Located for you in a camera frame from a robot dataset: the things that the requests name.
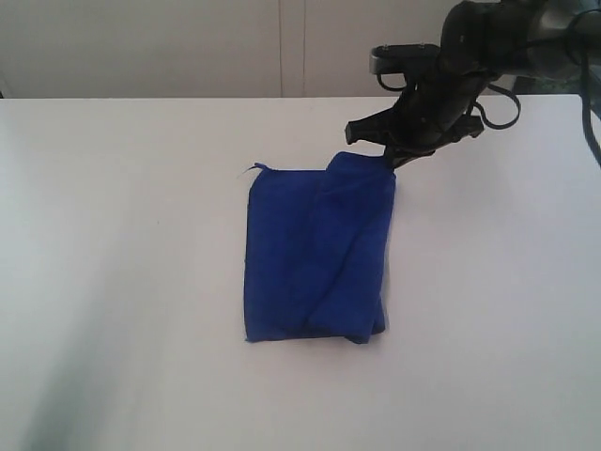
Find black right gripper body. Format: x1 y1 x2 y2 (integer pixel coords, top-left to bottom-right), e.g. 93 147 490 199
385 70 488 155

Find blue towel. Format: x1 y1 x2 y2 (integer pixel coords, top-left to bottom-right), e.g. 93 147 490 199
243 151 396 344

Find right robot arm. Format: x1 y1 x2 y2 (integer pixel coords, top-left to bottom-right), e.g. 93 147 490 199
345 1 600 168

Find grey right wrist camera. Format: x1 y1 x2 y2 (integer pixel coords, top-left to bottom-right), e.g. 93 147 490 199
369 44 439 76

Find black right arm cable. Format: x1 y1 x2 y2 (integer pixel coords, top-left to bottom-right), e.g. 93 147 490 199
375 8 601 165

